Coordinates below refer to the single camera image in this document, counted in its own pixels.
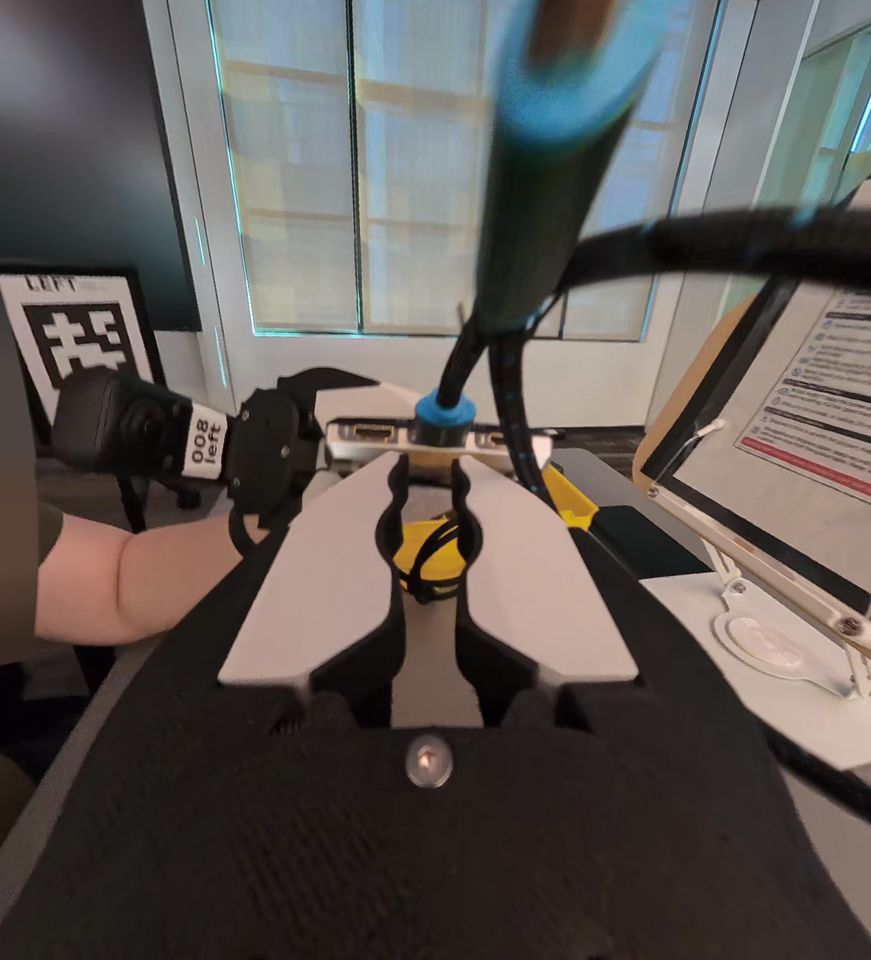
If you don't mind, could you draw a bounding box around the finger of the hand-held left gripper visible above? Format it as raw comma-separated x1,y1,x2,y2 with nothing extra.
276,366,427,412

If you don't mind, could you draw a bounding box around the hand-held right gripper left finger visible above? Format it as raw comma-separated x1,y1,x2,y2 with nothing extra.
216,451,410,697

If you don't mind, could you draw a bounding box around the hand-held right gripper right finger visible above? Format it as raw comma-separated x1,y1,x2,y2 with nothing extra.
452,457,641,700

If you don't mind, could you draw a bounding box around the black HDMI switch cable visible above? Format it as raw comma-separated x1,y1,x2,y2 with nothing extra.
404,517,461,605

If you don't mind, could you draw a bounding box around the braided green-plug HDMI cable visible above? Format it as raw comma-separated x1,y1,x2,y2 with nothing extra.
413,0,871,845

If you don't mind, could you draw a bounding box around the person's left forearm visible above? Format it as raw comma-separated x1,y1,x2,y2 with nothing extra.
34,510,272,648

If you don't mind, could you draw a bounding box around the black marker sign stand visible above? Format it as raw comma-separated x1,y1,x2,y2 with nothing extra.
116,472,204,534

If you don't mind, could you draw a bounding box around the large gridded window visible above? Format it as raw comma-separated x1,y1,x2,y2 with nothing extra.
206,0,725,342

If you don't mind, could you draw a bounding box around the framed black-white marker sign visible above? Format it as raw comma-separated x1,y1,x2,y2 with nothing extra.
0,262,168,425

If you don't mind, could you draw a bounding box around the white sign board stand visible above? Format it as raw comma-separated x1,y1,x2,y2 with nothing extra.
639,536,871,772

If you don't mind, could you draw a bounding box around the wooden instruction sign board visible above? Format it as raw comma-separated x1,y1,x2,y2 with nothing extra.
632,273,871,680

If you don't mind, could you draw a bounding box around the large black wall screen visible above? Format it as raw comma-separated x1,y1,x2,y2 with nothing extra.
0,0,204,333

